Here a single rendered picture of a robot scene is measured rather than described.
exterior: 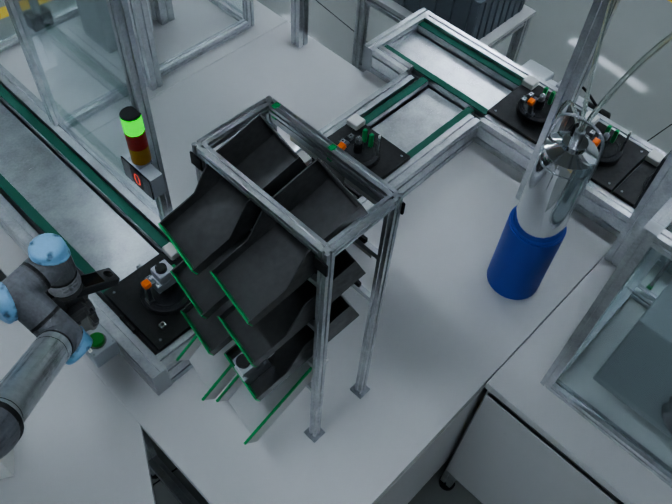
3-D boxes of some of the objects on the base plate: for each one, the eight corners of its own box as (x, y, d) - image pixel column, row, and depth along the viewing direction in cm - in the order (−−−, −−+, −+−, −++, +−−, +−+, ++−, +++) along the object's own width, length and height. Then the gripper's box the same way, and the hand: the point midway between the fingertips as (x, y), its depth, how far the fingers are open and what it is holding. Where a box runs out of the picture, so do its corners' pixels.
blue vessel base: (518, 310, 204) (545, 256, 182) (476, 277, 210) (497, 222, 188) (548, 279, 211) (578, 223, 189) (506, 248, 217) (530, 191, 195)
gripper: (33, 286, 157) (59, 332, 174) (56, 311, 153) (80, 356, 170) (67, 264, 160) (88, 312, 178) (90, 288, 157) (110, 334, 174)
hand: (93, 324), depth 174 cm, fingers closed
